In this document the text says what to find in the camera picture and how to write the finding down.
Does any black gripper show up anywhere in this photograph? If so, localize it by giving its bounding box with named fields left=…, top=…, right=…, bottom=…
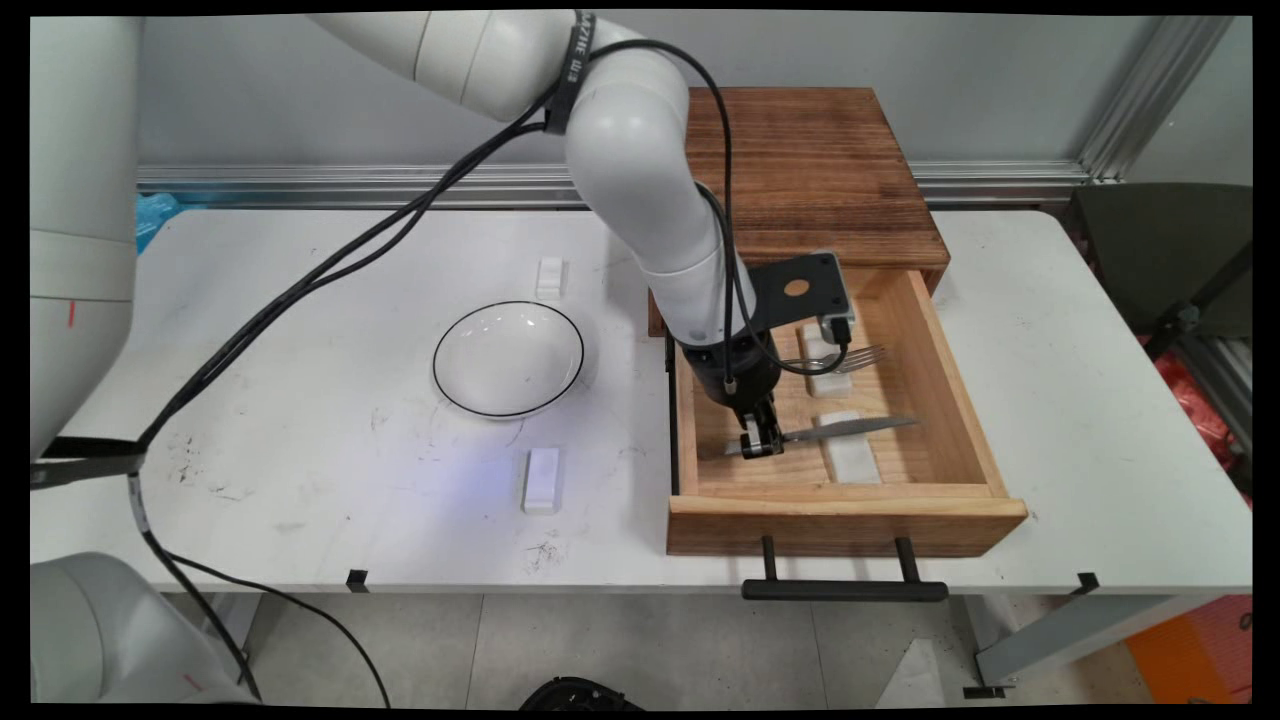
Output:
left=681, top=333, right=788, bottom=463

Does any black drawer handle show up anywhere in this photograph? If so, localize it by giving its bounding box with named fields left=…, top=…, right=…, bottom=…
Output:
left=742, top=536, right=949, bottom=603

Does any silver fork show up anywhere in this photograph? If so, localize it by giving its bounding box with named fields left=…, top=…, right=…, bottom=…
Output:
left=778, top=344, right=889, bottom=377

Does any blue bubble wrap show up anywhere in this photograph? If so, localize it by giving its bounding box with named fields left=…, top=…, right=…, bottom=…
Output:
left=135, top=192, right=183, bottom=253

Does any red bag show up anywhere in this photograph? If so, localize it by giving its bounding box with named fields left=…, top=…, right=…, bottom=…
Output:
left=1148, top=345, right=1253, bottom=501

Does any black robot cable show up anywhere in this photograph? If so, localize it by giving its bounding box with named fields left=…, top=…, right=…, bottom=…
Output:
left=30, top=38, right=853, bottom=707

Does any dark wooden cabinet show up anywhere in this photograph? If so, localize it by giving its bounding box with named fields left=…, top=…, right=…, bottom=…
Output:
left=647, top=87, right=951, bottom=338

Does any grey table leg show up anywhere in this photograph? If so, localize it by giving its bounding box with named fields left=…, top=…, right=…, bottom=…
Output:
left=962, top=594, right=1206, bottom=699
left=203, top=593, right=263, bottom=687

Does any white plate with black rim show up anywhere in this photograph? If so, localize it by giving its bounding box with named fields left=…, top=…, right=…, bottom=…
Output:
left=432, top=300, right=587, bottom=419

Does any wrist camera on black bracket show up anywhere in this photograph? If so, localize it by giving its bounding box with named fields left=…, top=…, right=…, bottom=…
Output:
left=745, top=250, right=856, bottom=349

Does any silver table knife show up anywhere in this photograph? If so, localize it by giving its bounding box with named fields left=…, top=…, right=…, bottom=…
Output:
left=724, top=416, right=920, bottom=458

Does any black velcro strap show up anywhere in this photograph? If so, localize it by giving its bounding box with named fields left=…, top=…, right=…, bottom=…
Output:
left=544, top=12, right=598, bottom=137

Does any light wooden drawer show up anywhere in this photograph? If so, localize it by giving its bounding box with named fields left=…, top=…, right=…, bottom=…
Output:
left=665, top=265, right=1029, bottom=558

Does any black chair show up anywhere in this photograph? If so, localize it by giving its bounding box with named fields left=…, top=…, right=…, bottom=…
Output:
left=1068, top=183, right=1253, bottom=363

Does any black round floor object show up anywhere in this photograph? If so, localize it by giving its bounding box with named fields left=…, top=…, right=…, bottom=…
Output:
left=520, top=677, right=646, bottom=711

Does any orange box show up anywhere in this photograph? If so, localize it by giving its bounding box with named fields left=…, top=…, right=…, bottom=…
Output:
left=1125, top=595, right=1253, bottom=706

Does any horizontal aluminium rail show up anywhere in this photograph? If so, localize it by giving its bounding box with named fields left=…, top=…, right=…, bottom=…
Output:
left=137, top=160, right=1091, bottom=209

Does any slanted aluminium post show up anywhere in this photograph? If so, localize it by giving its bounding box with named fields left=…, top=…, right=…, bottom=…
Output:
left=1078, top=15, right=1236, bottom=183

